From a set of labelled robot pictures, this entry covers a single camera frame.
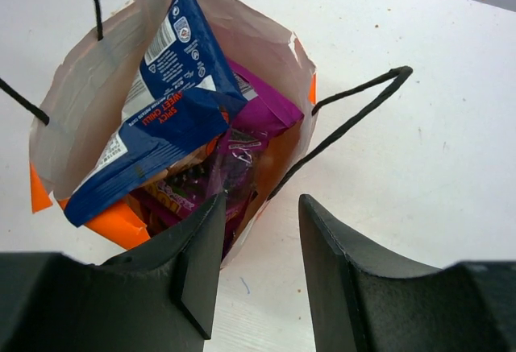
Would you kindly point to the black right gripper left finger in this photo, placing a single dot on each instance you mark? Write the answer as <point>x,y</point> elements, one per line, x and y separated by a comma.
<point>159,296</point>

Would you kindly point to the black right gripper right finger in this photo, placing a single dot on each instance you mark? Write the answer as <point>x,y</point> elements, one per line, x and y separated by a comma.
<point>365,297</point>

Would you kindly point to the orange paper bag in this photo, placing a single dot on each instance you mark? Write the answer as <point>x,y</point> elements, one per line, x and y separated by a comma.
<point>83,107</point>

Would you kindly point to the blue white snack bag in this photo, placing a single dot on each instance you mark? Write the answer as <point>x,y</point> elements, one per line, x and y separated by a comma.
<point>184,95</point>

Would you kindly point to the magenta purple snack bag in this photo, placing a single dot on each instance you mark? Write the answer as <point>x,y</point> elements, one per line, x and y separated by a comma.
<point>231,168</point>

